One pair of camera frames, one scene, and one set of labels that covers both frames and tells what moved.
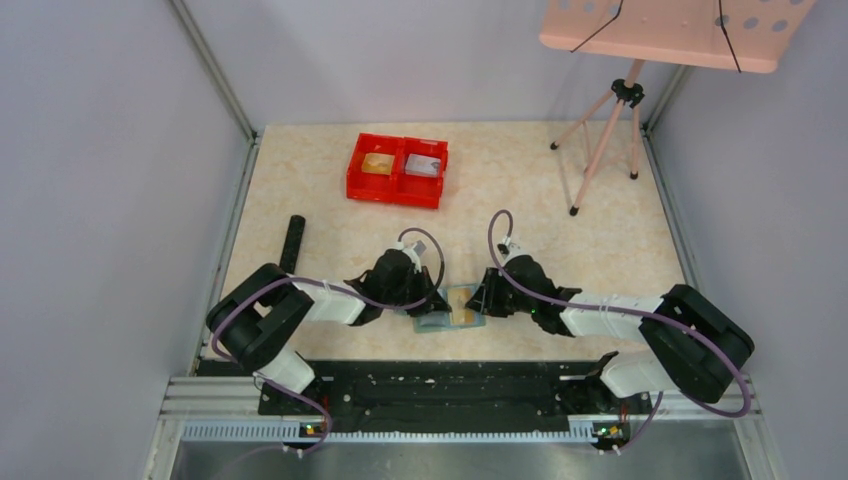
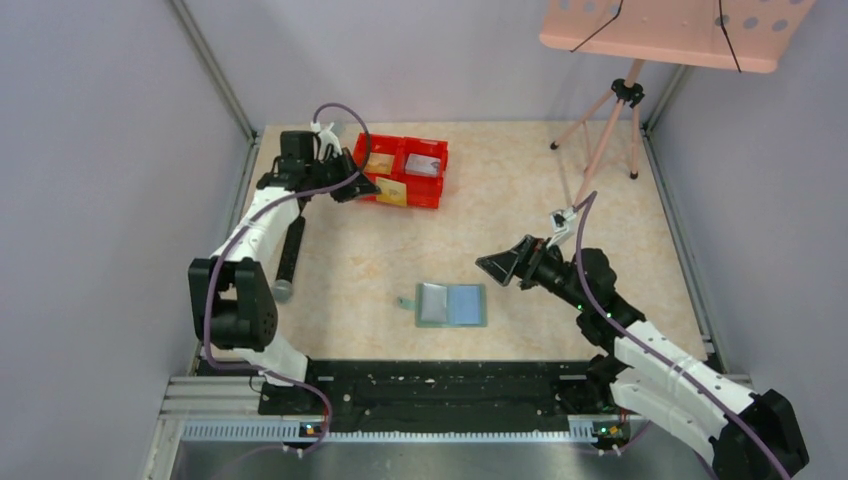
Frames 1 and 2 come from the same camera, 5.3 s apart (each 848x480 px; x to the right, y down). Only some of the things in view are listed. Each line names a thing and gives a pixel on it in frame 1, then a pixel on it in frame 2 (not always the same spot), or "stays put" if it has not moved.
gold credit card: (457, 299) → (392, 192)
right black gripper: (494, 295) → (527, 262)
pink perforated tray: (748, 35) stays put
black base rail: (453, 391) stays put
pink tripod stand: (627, 93) stays put
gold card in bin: (378, 163) stays put
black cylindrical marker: (292, 244) stays put
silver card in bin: (423, 166) stays put
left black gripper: (420, 295) → (337, 176)
